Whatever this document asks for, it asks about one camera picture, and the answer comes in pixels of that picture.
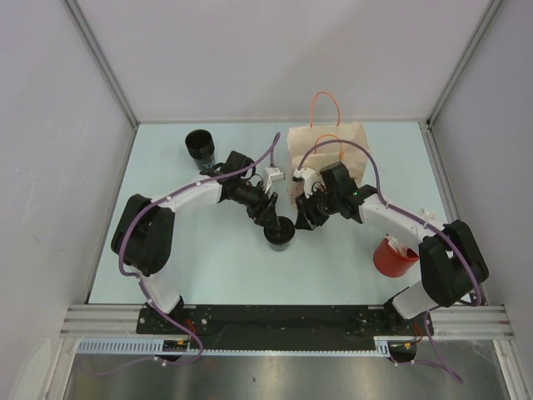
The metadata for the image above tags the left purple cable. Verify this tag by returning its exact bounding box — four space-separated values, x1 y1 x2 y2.
82 132 281 376

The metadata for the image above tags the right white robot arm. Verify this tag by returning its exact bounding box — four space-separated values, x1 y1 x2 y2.
292 162 489 334

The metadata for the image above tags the white slotted cable duct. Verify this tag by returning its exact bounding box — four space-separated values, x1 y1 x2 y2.
77 335 395 358

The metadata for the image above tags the tall black tumbler cup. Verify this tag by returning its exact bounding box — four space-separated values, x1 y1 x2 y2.
185 129 215 170

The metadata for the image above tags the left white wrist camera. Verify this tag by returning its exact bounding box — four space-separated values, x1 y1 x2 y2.
263 166 286 194

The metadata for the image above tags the dark translucent coffee cup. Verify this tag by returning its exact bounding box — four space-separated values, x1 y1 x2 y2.
267 237 291 252

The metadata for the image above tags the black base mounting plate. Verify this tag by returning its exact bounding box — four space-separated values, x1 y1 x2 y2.
137 304 434 352

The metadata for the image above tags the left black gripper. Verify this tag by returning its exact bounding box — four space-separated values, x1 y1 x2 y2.
232 180 279 230

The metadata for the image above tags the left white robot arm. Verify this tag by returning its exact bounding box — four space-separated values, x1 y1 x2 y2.
111 151 285 333

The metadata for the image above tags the purple cable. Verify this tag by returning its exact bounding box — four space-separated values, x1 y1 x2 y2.
82 132 281 376
297 140 488 383

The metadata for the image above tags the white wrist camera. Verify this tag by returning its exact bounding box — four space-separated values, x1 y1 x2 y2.
263 166 286 194
292 167 320 198

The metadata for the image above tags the black coffee cup lid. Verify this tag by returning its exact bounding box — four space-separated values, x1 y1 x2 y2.
263 217 296 240

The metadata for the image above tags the aluminium frame rail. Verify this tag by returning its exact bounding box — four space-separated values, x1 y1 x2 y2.
60 304 142 338

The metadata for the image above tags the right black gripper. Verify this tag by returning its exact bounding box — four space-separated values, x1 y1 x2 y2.
295 186 339 231

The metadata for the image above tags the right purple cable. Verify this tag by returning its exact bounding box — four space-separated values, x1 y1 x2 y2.
297 140 488 383

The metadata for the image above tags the paper takeout bag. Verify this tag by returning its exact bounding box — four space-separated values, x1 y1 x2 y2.
287 91 370 184

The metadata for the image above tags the red straw holder cup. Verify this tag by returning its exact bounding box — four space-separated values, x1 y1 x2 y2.
373 237 419 278

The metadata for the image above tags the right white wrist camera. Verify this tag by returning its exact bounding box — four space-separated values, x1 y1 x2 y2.
292 167 320 198

